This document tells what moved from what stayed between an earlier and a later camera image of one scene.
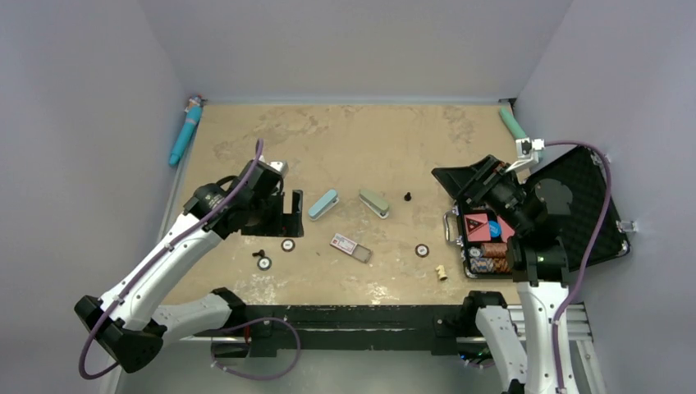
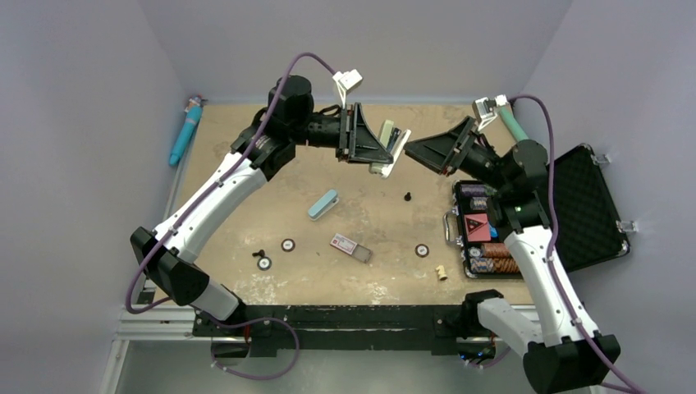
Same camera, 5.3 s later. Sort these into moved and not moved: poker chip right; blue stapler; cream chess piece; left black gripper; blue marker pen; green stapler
Moved: left black gripper; green stapler
Not moved: cream chess piece; blue marker pen; poker chip right; blue stapler
